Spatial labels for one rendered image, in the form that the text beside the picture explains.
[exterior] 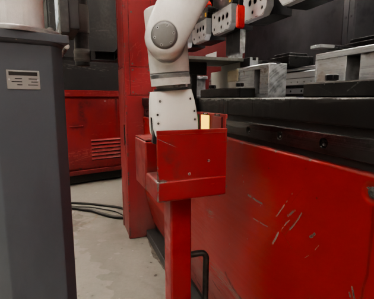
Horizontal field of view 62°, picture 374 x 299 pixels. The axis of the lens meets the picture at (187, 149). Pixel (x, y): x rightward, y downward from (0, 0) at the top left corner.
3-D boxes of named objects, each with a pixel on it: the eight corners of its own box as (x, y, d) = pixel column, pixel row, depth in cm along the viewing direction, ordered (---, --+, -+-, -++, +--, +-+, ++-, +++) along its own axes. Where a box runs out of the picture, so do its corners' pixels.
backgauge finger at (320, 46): (298, 56, 84) (299, 36, 83) (370, 60, 93) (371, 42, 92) (333, 49, 73) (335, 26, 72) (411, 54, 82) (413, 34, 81)
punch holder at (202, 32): (192, 45, 134) (192, 4, 132) (210, 46, 137) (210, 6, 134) (206, 38, 120) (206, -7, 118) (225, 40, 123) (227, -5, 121)
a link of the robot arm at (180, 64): (190, 70, 61) (189, 72, 70) (184, -2, 59) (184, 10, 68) (147, 73, 61) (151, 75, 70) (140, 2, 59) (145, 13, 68)
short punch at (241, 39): (225, 61, 114) (226, 34, 112) (230, 62, 115) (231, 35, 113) (239, 59, 105) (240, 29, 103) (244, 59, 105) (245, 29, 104)
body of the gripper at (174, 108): (186, 82, 72) (190, 131, 74) (142, 86, 68) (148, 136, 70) (199, 81, 65) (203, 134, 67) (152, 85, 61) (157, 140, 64)
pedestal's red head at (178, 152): (135, 180, 83) (133, 111, 80) (192, 174, 89) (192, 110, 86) (157, 203, 64) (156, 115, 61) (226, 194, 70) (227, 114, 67)
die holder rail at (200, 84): (164, 97, 185) (163, 81, 183) (173, 97, 187) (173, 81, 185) (195, 97, 138) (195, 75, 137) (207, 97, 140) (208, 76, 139)
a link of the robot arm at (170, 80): (183, 73, 72) (184, 86, 72) (145, 76, 69) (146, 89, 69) (197, 70, 64) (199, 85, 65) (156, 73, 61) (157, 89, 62)
